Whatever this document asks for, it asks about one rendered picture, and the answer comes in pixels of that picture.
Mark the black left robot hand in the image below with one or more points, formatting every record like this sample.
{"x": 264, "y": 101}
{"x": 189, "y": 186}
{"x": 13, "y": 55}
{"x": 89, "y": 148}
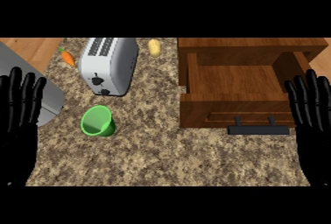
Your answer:
{"x": 16, "y": 131}

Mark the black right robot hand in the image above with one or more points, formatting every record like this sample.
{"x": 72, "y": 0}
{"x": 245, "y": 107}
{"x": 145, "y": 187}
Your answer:
{"x": 313, "y": 131}

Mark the green cup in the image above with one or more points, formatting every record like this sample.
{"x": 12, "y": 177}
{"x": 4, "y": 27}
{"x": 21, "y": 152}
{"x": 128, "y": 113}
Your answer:
{"x": 97, "y": 121}

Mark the brown wooden drawer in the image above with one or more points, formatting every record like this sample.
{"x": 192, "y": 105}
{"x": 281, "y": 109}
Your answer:
{"x": 236, "y": 96}

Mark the grey metal sink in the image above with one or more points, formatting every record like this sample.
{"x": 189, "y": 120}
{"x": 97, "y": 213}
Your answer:
{"x": 25, "y": 84}

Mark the orange carrot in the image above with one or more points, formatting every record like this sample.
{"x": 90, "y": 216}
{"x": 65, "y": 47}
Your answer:
{"x": 68, "y": 57}

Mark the brown wooden cabinet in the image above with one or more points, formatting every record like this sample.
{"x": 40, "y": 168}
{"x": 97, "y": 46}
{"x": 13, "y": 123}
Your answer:
{"x": 254, "y": 52}

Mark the silver toaster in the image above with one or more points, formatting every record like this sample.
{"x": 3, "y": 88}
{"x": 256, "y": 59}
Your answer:
{"x": 108, "y": 66}

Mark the yellow potato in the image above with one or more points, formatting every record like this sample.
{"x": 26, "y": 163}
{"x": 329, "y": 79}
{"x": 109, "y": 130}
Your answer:
{"x": 154, "y": 48}

